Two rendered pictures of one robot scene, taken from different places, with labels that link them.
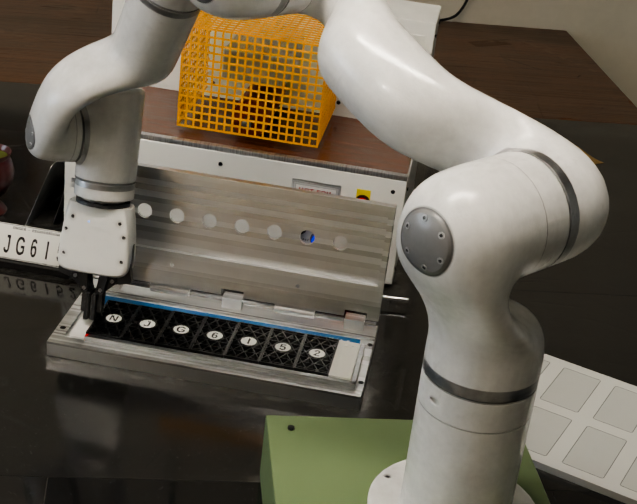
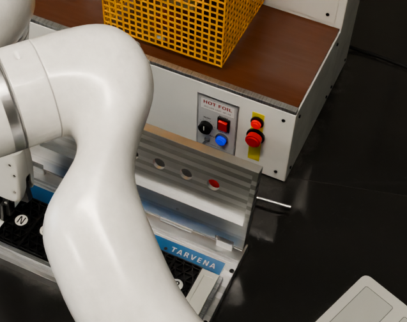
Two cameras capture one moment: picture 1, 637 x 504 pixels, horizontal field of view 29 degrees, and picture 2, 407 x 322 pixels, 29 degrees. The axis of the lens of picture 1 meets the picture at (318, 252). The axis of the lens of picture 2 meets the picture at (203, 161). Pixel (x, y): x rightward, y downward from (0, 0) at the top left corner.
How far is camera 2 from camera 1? 0.97 m
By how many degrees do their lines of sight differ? 28
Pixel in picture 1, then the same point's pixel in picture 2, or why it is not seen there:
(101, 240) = not seen: outside the picture
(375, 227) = (243, 181)
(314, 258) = (192, 190)
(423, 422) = not seen: outside the picture
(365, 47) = (68, 258)
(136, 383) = (23, 292)
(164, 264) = not seen: hidden behind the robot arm
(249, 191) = not seen: hidden behind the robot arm
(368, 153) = (273, 70)
